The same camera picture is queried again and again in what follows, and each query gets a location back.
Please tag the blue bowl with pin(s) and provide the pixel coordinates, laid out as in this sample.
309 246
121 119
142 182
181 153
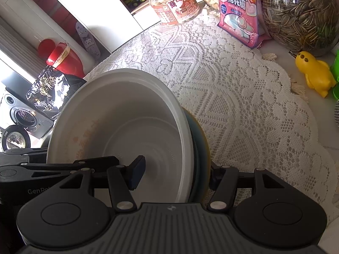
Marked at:
197 143

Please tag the ghost shaped decoration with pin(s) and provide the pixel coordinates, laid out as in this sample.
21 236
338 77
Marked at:
88 41

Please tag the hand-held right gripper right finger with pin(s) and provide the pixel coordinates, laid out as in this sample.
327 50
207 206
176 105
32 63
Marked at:
217 177

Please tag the clear jar of sunflower seeds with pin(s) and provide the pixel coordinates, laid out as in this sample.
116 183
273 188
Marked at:
302 16

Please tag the red bowl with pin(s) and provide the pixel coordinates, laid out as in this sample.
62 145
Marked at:
67 60

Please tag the white wall cabinet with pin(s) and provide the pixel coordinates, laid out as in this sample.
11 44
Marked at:
106 18

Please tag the red round lid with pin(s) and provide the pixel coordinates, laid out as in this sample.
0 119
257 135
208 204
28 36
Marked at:
45 46

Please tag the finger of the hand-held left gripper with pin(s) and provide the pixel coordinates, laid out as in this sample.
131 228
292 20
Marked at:
100 164
26 153

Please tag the ribbed radiator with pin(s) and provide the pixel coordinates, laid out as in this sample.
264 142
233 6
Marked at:
16 45

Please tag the grey mesh object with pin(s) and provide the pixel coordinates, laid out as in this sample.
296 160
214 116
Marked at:
337 112

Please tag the peanut jar with red label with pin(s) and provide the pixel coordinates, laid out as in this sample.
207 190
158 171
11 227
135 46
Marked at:
174 2

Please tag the yellow duck toy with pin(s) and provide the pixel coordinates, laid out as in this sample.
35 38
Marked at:
315 71

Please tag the green toy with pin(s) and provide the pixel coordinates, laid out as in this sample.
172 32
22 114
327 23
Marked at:
335 71

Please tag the silver washing machine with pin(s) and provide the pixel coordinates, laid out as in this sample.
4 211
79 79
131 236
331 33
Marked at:
23 116

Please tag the white lace tablecloth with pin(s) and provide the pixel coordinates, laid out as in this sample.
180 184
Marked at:
251 124

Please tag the white plastic bowl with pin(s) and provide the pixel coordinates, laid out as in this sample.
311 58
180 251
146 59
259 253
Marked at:
127 111

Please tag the round washing machine door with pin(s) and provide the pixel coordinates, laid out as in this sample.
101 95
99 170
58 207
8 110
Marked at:
16 139

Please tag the white bowl with yellow rim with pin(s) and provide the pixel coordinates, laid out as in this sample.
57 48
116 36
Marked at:
208 161

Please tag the pink marshmallow bag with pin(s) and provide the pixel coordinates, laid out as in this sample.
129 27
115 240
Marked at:
238 8

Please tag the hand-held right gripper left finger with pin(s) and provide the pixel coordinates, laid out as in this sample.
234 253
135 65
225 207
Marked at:
137 173

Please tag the black printed snack bag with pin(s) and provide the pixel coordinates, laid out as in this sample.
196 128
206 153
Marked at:
53 90

